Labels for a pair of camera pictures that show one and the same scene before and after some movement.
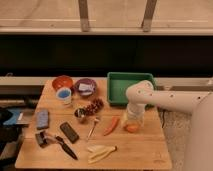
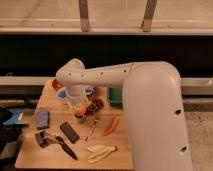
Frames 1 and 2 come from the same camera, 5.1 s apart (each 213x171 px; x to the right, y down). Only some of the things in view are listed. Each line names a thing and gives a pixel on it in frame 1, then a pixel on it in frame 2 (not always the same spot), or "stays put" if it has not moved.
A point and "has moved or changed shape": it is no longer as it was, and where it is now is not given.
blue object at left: (15, 114) stays put
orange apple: (132, 128) has moved or changed shape
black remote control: (69, 132) stays put
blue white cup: (65, 95) stays put
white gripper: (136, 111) to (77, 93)
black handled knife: (66, 148) stays put
